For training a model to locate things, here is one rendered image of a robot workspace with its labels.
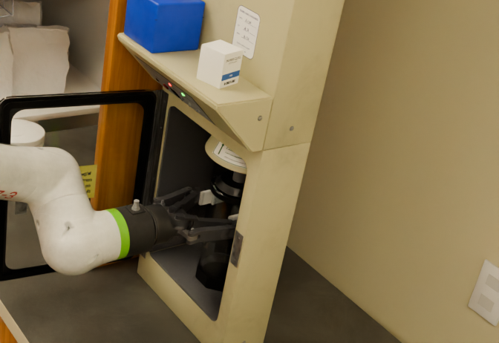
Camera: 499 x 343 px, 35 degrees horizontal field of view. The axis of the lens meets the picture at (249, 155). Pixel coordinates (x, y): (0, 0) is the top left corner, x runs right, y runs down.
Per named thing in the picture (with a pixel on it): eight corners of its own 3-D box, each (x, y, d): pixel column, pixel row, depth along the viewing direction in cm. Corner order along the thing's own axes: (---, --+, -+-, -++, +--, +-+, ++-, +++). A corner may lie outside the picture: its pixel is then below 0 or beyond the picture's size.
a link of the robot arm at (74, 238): (44, 291, 136) (64, 269, 127) (21, 226, 139) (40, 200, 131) (116, 272, 144) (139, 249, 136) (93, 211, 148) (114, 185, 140)
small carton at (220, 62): (214, 72, 133) (220, 38, 131) (237, 82, 131) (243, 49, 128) (195, 78, 129) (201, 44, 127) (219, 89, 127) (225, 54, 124)
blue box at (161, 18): (169, 30, 148) (175, -16, 144) (198, 50, 142) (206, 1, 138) (122, 33, 142) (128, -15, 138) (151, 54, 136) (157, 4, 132)
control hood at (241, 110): (162, 77, 154) (169, 28, 149) (263, 151, 132) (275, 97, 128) (111, 82, 147) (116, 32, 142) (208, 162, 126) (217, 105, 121)
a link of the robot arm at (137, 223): (102, 244, 147) (125, 272, 141) (108, 191, 142) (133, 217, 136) (130, 237, 151) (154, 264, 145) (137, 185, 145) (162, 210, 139)
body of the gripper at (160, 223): (159, 221, 141) (201, 211, 146) (135, 198, 146) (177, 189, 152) (154, 255, 144) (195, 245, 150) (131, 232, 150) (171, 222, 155)
